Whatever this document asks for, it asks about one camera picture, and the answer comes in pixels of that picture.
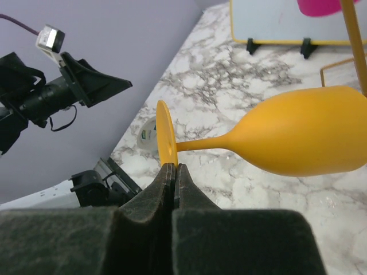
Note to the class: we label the yellow wine glass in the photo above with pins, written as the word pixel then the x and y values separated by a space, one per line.
pixel 306 132

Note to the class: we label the yellow framed whiteboard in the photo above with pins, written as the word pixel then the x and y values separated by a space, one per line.
pixel 279 22

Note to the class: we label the black front mounting rail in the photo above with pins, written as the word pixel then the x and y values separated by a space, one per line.
pixel 106 185

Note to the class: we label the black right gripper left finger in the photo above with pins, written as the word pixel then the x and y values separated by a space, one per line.
pixel 132 239

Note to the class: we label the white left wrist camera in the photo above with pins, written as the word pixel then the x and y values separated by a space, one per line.
pixel 50 41

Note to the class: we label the clear tape roll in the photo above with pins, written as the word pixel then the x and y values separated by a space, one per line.
pixel 147 136

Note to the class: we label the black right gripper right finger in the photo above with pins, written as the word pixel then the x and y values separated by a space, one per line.
pixel 210 240

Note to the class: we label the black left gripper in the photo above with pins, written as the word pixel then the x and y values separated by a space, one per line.
pixel 89 86

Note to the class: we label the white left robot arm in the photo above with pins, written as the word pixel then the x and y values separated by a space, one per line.
pixel 27 97

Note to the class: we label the pink wine glass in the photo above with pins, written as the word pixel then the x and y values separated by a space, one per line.
pixel 319 8

